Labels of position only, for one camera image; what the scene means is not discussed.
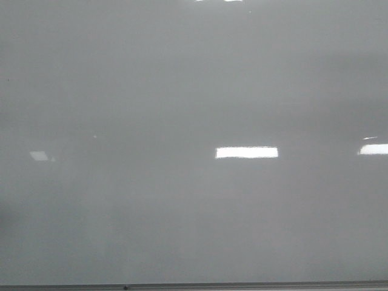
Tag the white whiteboard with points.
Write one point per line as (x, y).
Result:
(193, 141)

